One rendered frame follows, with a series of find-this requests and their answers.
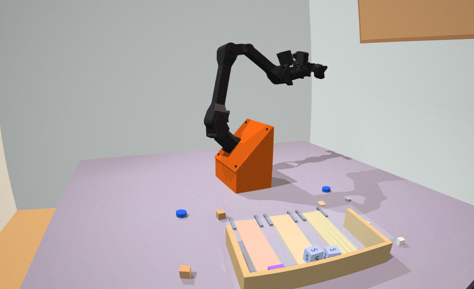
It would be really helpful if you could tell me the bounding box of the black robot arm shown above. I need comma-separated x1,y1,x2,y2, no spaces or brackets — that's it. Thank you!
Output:
204,43,310,153

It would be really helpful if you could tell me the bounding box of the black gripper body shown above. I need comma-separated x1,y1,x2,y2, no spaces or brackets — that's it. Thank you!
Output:
293,60,325,79

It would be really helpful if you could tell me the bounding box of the small white cube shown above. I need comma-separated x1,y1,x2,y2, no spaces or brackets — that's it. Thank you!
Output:
396,237,405,246

